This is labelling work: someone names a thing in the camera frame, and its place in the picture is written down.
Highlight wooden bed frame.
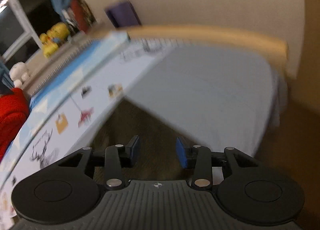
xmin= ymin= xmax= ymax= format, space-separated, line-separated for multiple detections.
xmin=89 ymin=25 xmax=296 ymax=80

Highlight blue cloud pattern blanket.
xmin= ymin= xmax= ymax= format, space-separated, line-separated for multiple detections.
xmin=2 ymin=31 xmax=129 ymax=163

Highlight olive green corduroy pants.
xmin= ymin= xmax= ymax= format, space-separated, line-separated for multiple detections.
xmin=89 ymin=100 xmax=200 ymax=183

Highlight purple rolled mat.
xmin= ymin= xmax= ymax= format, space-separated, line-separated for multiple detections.
xmin=105 ymin=0 xmax=142 ymax=28

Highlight red knitted garment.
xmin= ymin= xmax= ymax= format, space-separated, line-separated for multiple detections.
xmin=0 ymin=88 xmax=30 ymax=160

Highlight yellow plush toy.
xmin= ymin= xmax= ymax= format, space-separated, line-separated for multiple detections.
xmin=40 ymin=22 xmax=70 ymax=58

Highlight dark teal garment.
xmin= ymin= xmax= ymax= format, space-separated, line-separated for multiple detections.
xmin=0 ymin=61 xmax=14 ymax=96

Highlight white plush toy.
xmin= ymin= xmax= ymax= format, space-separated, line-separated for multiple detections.
xmin=9 ymin=62 xmax=30 ymax=88

